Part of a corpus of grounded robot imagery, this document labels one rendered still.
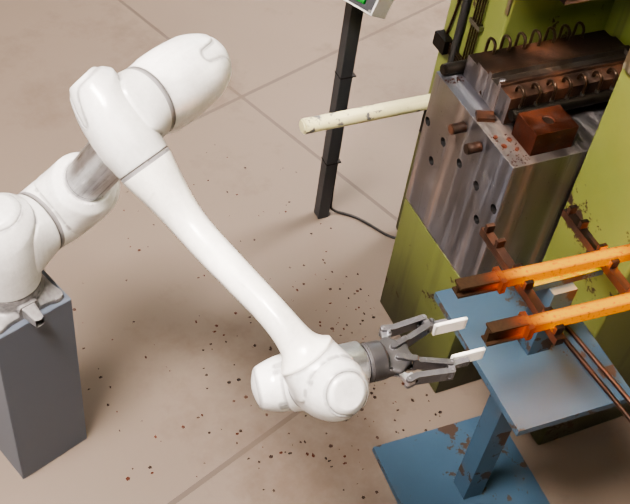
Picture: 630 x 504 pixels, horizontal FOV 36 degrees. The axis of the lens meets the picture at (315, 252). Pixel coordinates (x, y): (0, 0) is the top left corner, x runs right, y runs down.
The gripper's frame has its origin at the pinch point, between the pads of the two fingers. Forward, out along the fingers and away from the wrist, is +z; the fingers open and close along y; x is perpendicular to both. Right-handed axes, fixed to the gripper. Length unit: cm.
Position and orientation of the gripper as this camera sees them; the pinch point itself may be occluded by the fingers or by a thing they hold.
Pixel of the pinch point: (461, 340)
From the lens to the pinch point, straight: 189.1
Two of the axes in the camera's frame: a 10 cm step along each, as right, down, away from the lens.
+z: 9.3, -1.8, 3.1
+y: 3.4, 7.1, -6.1
